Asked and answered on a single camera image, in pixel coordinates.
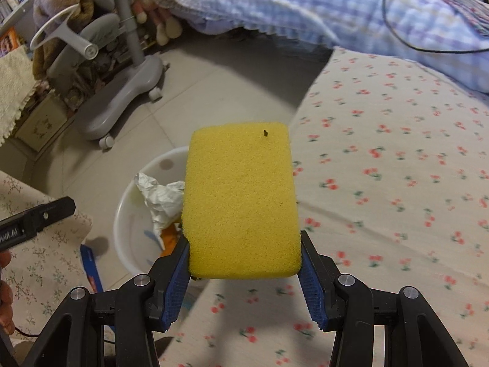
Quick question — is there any beige towel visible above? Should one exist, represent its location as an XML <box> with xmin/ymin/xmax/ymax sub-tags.
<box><xmin>0</xmin><ymin>45</ymin><xmax>39</xmax><ymax>148</ymax></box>

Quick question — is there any yellow sponge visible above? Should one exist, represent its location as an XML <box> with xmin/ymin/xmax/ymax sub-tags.
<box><xmin>181</xmin><ymin>121</ymin><xmax>302</xmax><ymax>280</ymax></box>

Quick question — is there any striped purple cloth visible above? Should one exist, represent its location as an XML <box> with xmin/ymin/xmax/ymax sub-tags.
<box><xmin>437</xmin><ymin>0</ymin><xmax>489</xmax><ymax>35</ymax></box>

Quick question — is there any black cable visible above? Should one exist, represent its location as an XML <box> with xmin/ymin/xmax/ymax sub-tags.
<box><xmin>382</xmin><ymin>0</ymin><xmax>489</xmax><ymax>53</ymax></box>

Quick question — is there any person's left hand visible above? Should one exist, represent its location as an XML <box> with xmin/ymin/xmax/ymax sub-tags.
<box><xmin>0</xmin><ymin>251</ymin><xmax>16</xmax><ymax>337</ymax></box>

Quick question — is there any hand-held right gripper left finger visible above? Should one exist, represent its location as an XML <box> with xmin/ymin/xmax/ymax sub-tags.
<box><xmin>8</xmin><ymin>236</ymin><xmax>192</xmax><ymax>367</ymax></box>

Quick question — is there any blue checked quilt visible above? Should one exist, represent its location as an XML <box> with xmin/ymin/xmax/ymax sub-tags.
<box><xmin>155</xmin><ymin>0</ymin><xmax>489</xmax><ymax>94</ymax></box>

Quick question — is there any grey chair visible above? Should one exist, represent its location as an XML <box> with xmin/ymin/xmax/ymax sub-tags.
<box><xmin>30</xmin><ymin>0</ymin><xmax>166</xmax><ymax>150</ymax></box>

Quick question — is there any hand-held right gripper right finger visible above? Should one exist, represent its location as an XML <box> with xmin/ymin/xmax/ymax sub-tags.
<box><xmin>299</xmin><ymin>230</ymin><xmax>470</xmax><ymax>367</ymax></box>

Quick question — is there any cherry print bed sheet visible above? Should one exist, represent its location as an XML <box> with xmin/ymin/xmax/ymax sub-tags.
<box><xmin>158</xmin><ymin>46</ymin><xmax>489</xmax><ymax>367</ymax></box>

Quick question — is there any beige plush toy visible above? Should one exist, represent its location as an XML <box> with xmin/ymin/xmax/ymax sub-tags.
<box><xmin>126</xmin><ymin>0</ymin><xmax>183</xmax><ymax>46</ymax></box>

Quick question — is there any cardboard box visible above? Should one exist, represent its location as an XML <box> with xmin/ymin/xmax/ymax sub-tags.
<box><xmin>13</xmin><ymin>92</ymin><xmax>79</xmax><ymax>153</ymax></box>

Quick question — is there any floral print cloth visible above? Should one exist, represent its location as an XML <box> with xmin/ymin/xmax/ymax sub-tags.
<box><xmin>0</xmin><ymin>170</ymin><xmax>115</xmax><ymax>352</ymax></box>

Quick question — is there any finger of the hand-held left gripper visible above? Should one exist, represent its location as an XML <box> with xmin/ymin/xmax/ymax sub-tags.
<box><xmin>23</xmin><ymin>196</ymin><xmax>76</xmax><ymax>234</ymax></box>

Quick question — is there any white paper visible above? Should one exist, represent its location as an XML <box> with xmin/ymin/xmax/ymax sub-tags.
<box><xmin>134</xmin><ymin>172</ymin><xmax>186</xmax><ymax>242</ymax></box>

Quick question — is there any orange fruit peel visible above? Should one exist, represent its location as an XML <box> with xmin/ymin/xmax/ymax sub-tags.
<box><xmin>161</xmin><ymin>222</ymin><xmax>183</xmax><ymax>258</ymax></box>

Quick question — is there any white plastic basin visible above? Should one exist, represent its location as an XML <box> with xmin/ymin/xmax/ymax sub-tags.
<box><xmin>113</xmin><ymin>146</ymin><xmax>192</xmax><ymax>276</ymax></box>

